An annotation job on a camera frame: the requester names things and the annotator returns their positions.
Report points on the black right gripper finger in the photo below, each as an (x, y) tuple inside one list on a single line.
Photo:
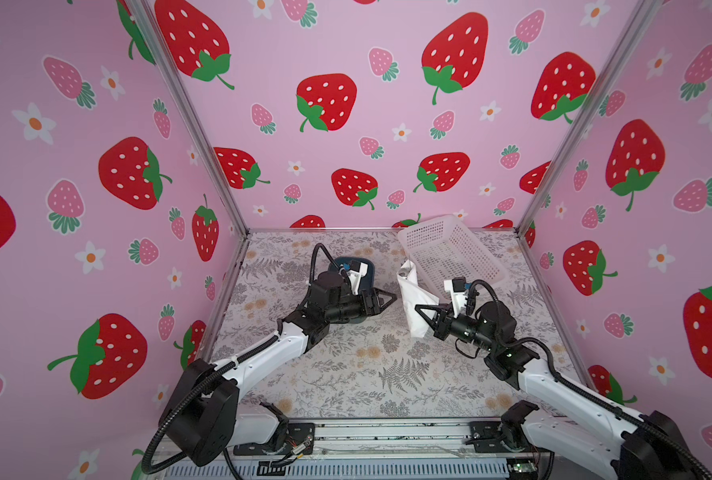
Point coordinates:
[(434, 315), (440, 327)]

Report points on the teal plastic tray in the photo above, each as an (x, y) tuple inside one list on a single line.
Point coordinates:
[(357, 305)]

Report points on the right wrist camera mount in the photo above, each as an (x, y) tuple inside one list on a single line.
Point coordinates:
[(459, 288)]

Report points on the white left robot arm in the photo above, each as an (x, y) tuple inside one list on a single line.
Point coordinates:
[(205, 415)]

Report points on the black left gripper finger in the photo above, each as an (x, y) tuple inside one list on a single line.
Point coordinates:
[(386, 296), (385, 303)]

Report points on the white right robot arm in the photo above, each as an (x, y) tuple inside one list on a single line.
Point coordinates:
[(564, 416)]

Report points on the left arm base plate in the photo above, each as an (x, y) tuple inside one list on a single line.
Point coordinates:
[(296, 437)]

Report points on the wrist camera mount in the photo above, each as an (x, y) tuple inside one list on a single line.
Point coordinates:
[(459, 288), (356, 272)]

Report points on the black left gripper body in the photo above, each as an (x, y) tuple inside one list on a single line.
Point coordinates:
[(347, 308)]

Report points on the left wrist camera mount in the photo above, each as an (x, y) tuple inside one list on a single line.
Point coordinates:
[(356, 272)]

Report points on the white perforated plastic basket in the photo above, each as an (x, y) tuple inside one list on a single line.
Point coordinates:
[(443, 248)]

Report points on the white paper napkin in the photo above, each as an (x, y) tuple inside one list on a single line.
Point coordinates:
[(413, 295)]

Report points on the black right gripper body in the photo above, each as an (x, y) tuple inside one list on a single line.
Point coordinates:
[(466, 330)]

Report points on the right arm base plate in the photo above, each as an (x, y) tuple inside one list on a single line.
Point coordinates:
[(503, 438)]

